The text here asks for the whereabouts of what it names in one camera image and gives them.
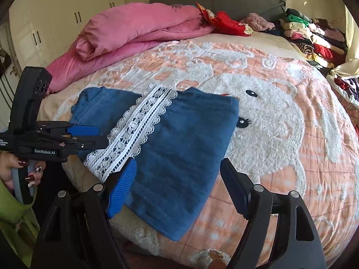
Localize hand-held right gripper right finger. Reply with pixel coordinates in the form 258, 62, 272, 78
220, 158, 327, 269

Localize pink fluffy cloth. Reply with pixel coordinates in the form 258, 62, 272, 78
241, 13, 275, 32

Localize pile of folded clothes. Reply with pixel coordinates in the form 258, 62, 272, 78
269, 8, 348, 68

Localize dark red crumpled clothes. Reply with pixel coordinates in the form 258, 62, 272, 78
334, 77, 359, 101

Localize cream curtain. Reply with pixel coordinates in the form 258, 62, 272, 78
327, 6, 359, 90

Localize cream wardrobe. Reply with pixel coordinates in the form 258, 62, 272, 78
8, 0, 125, 70

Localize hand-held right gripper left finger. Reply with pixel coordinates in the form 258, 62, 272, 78
31, 158, 138, 269

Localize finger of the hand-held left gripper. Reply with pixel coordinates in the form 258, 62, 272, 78
41, 121, 100, 138
66, 137, 109, 153

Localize pink quilt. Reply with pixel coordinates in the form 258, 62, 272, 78
45, 5, 216, 94

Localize red patterned garment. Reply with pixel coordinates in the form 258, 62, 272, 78
195, 3, 253, 37

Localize grey headboard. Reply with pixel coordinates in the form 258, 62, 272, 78
149, 0, 287, 23

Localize blue denim pants lace trim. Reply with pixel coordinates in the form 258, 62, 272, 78
70, 82, 239, 241

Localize person's left forearm green sleeve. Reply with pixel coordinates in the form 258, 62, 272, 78
0, 178, 41, 268

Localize person's left hand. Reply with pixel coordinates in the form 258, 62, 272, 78
0, 152, 46, 190

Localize peach printed fleece blanket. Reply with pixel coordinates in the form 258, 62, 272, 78
36, 32, 359, 269

